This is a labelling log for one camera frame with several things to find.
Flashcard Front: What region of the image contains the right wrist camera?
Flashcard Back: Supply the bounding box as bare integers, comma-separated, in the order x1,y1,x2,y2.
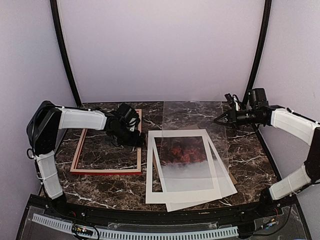
224,93,241,111

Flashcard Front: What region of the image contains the black corner post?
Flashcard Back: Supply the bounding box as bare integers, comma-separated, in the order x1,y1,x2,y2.
49,0,82,107
242,0,272,106

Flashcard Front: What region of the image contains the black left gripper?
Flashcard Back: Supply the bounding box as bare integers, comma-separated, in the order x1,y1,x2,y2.
111,124,147,148

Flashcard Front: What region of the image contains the clear acrylic sheet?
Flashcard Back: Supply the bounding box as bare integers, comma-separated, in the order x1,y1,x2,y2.
158,101,229,180

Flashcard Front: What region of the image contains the brown cardboard backing board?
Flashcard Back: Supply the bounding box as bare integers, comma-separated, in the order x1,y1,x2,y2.
152,159,238,185

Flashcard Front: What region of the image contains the white mat board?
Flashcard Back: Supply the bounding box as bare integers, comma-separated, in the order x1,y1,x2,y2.
145,129,212,204

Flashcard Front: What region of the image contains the right black corner post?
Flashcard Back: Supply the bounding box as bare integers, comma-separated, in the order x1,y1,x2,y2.
242,0,272,106

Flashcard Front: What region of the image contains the left black corner post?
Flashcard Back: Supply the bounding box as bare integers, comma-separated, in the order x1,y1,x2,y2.
49,0,82,107

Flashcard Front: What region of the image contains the red forest photo print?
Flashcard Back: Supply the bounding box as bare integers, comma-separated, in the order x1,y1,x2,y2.
154,136,215,193

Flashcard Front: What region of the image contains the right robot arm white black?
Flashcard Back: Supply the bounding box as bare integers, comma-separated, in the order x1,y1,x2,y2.
214,88,320,217

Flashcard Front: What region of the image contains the black front rail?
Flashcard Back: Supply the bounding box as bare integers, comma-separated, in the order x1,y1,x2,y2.
27,194,290,226

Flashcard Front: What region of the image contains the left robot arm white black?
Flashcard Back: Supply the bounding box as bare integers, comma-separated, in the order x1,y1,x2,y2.
26,100,146,218

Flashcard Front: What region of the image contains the white slotted cable duct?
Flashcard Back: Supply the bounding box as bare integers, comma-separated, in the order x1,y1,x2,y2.
31,213,239,240

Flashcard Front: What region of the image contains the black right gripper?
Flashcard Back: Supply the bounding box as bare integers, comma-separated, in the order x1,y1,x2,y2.
214,106,262,130

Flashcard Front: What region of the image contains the red wooden picture frame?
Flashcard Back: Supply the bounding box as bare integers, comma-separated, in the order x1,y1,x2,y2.
70,108,143,176

